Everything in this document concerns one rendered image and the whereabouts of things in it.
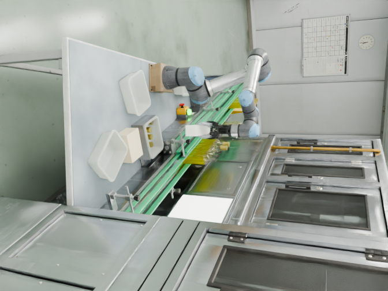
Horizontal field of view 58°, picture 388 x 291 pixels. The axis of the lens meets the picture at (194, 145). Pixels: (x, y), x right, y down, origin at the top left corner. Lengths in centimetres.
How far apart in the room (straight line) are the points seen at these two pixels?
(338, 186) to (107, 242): 141
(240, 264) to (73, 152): 92
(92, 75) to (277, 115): 689
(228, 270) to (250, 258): 8
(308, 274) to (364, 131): 742
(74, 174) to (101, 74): 52
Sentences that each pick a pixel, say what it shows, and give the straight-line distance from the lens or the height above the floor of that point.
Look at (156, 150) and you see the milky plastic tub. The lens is 217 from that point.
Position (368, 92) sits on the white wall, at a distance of 814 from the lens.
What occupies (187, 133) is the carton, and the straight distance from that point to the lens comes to 198.
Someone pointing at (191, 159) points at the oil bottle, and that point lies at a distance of 225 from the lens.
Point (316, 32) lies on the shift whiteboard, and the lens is 785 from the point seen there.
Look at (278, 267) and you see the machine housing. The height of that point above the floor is 170.
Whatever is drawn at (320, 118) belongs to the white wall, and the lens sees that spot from 832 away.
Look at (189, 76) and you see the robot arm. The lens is 215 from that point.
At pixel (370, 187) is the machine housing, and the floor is 203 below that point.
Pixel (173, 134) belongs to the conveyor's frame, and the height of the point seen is 86.
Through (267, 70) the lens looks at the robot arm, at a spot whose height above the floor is 143.
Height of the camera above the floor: 185
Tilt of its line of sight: 22 degrees down
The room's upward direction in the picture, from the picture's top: 92 degrees clockwise
